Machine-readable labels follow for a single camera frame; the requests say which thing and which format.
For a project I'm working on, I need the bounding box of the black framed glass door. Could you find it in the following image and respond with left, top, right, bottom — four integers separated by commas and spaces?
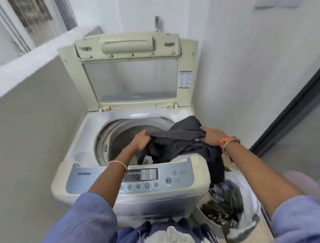
250, 69, 320, 176

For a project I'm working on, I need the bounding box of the dark grey garment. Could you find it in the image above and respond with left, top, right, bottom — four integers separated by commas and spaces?
136, 115, 225, 185

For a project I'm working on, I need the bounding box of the white instruction sticker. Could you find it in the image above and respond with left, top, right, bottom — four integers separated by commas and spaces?
179, 70, 193, 89

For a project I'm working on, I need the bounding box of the white fringed scarf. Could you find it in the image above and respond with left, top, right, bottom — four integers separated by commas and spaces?
144, 225, 208, 243

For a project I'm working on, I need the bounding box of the lavender blue tunic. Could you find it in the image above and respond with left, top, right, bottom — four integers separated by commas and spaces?
44, 192, 320, 243

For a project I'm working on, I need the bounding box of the window with metal grille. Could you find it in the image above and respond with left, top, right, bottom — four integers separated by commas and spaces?
0, 0, 78, 54

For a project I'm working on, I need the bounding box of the person's left forearm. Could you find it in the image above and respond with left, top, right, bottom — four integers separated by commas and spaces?
88, 146, 139, 210

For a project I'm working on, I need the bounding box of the black white patterned garment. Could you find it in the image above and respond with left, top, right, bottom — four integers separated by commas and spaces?
200, 203, 234, 227

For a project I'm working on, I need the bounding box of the washing machine lid with window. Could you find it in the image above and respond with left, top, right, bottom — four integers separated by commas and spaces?
57, 32, 199, 112

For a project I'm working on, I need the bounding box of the person's right hand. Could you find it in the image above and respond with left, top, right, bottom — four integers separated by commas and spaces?
199, 126, 227, 147

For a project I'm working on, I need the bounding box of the orange braided bracelet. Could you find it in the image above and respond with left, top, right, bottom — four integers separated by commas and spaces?
219, 137, 234, 148

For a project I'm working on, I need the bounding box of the person's right forearm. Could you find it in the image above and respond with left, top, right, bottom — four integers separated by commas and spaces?
222, 141, 304, 216

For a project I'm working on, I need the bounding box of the white round laundry basket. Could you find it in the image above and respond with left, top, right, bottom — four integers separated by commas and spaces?
192, 166, 263, 243

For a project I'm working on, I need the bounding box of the cream and blue washing machine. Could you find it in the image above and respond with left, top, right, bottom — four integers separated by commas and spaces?
51, 32, 225, 226

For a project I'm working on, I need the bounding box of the thin beaded bangle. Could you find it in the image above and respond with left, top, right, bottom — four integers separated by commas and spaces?
222, 138, 241, 154
107, 160, 128, 176

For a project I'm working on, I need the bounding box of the person's left hand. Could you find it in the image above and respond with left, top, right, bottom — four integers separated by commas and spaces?
127, 130, 152, 152

